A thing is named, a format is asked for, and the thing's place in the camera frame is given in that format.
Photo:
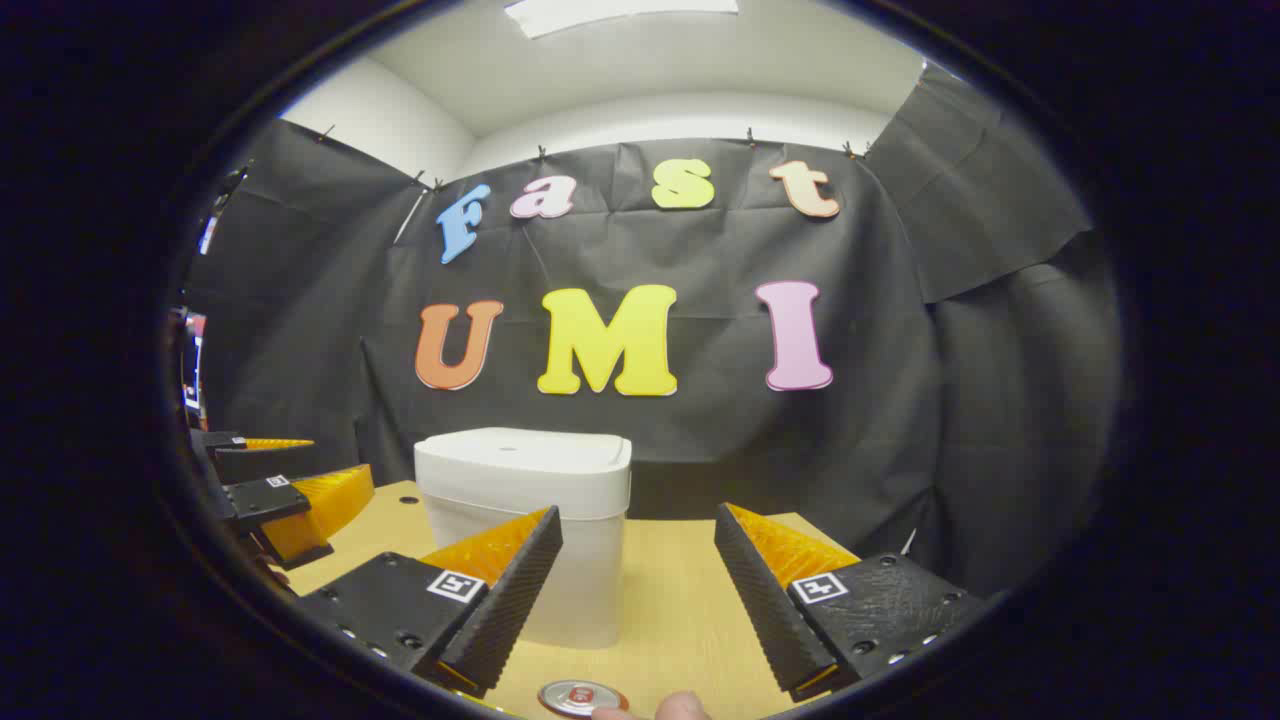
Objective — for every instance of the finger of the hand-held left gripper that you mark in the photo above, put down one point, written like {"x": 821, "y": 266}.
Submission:
{"x": 268, "y": 500}
{"x": 265, "y": 464}

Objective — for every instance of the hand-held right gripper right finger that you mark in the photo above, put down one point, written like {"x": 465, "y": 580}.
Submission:
{"x": 765, "y": 600}

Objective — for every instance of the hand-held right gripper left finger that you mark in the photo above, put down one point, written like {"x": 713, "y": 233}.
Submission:
{"x": 510, "y": 590}

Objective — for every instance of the white desktop garbage bin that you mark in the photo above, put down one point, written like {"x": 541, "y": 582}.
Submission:
{"x": 520, "y": 470}

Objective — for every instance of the red pop can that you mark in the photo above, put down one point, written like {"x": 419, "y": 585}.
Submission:
{"x": 580, "y": 697}

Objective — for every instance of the computer monitor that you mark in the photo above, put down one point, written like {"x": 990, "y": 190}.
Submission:
{"x": 195, "y": 370}

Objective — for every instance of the black backdrop cloth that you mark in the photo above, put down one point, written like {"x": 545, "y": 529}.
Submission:
{"x": 900, "y": 400}

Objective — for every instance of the long ceiling light panel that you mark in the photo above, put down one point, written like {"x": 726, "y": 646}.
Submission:
{"x": 620, "y": 14}

